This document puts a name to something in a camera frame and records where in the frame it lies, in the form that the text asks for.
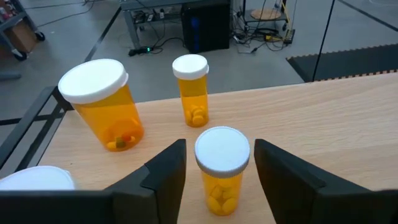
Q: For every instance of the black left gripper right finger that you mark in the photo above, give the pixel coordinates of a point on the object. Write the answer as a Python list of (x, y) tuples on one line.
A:
[(295, 199)]

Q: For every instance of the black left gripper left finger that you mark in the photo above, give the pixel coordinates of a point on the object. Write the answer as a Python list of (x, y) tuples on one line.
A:
[(155, 193)]

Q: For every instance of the small orange pill bottle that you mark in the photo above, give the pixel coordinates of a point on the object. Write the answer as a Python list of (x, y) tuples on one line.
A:
[(222, 152), (192, 93)]

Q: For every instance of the large orange pill bottle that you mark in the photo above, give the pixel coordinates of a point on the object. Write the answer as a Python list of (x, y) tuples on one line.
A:
[(102, 115), (37, 179)]

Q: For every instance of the light wooden shelf board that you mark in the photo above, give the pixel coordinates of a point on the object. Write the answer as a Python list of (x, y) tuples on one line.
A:
[(311, 124)]

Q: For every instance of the black power strip green light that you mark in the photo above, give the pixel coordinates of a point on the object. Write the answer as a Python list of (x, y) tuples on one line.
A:
[(140, 50)]

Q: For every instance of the black striped-edge anti-fatigue mat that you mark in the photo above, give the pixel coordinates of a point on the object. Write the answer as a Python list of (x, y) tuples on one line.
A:
[(357, 62)]

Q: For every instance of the grey metal workbench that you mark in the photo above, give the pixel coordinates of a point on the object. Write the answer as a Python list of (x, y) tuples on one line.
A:
[(132, 28)]

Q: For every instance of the black computer tower blue light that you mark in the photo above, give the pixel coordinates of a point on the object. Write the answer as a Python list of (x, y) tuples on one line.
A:
[(214, 28)]

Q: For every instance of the round wooden disc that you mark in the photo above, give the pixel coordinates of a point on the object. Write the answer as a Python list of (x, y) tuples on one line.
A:
[(265, 14)]

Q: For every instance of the grey wheeled cart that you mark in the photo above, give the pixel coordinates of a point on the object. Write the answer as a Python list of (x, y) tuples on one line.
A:
[(19, 56)]

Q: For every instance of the brown cardboard box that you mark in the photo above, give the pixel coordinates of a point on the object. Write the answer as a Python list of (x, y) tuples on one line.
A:
[(25, 37)]

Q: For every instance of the black metal shelf frame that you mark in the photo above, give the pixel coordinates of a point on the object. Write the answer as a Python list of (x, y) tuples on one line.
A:
[(28, 121)]

